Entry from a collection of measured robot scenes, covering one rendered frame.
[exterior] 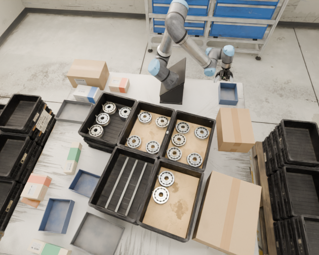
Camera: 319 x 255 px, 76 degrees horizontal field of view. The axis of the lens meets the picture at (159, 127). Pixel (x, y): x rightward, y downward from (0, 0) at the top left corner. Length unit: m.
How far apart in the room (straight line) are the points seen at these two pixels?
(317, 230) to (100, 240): 1.51
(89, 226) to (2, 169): 1.17
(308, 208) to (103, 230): 1.59
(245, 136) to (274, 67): 2.09
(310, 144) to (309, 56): 1.99
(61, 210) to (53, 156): 0.43
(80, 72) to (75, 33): 2.18
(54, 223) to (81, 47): 2.84
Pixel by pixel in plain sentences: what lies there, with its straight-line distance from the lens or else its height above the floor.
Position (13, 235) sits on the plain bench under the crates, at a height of 0.70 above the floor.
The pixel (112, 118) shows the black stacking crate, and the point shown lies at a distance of 1.63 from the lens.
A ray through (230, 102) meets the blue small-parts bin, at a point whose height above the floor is 0.74.
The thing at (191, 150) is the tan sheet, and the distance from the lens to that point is 1.46.
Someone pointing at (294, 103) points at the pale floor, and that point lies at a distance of 3.18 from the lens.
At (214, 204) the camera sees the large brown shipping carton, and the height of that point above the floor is 0.90.
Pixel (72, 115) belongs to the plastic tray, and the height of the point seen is 0.70.
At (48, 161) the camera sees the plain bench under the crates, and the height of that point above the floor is 0.70.
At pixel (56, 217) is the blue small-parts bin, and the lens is 1.62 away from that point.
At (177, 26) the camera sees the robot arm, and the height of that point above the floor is 1.44.
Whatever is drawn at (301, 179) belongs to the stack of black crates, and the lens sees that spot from 2.18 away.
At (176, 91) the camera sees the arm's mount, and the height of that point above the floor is 0.86.
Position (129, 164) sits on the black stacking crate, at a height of 0.83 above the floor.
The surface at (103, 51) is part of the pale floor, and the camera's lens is 3.59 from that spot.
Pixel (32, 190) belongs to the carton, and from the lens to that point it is 1.67.
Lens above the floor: 2.14
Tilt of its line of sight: 59 degrees down
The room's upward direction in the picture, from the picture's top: 3 degrees counter-clockwise
